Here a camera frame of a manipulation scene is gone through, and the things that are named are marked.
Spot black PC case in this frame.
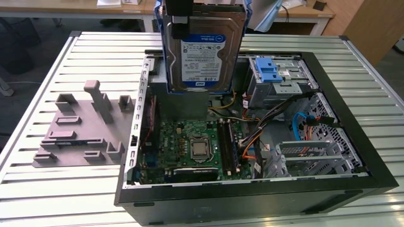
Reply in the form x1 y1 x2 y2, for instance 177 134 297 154
113 49 398 227

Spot wooden desk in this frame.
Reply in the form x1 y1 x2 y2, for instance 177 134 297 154
0 0 336 36

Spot orange wire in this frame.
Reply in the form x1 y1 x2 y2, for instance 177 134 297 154
241 138 261 159

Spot yellow wire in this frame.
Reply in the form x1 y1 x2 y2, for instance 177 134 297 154
208 91 237 110

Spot silver optical drive bay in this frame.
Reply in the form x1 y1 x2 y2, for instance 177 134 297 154
246 56 318 110

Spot CPU socket with metal cover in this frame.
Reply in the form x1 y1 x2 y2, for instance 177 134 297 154
188 136 214 164

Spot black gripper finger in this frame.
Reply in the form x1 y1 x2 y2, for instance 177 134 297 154
165 0 193 40

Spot blue plastic drive latch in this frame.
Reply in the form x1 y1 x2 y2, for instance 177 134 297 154
256 57 285 83

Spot black chair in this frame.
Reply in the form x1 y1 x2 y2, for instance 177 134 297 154
0 16 41 74

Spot silver metal disk bay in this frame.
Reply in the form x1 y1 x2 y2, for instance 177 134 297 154
264 140 364 178

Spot hard disk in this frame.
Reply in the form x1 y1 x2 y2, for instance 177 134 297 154
153 0 248 96

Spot silver CPU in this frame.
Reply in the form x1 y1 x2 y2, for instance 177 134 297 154
190 143 209 158

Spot grey parts rack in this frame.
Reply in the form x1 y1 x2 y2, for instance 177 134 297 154
32 79 138 168

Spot black cable bundle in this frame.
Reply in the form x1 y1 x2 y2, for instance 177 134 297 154
250 92 318 179

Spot grey furniture foot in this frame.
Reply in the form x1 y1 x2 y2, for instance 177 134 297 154
0 78 14 97

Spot RAM stick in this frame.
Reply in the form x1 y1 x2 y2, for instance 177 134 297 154
229 122 241 172

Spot black graphics card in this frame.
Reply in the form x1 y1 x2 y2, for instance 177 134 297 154
172 166 218 183

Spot blue data wire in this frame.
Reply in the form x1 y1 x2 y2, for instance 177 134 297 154
292 112 313 144

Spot grey power supply unit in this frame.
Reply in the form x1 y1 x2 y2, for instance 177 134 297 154
148 68 212 121

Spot green motherboard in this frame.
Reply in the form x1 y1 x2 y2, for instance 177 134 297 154
140 118 254 184

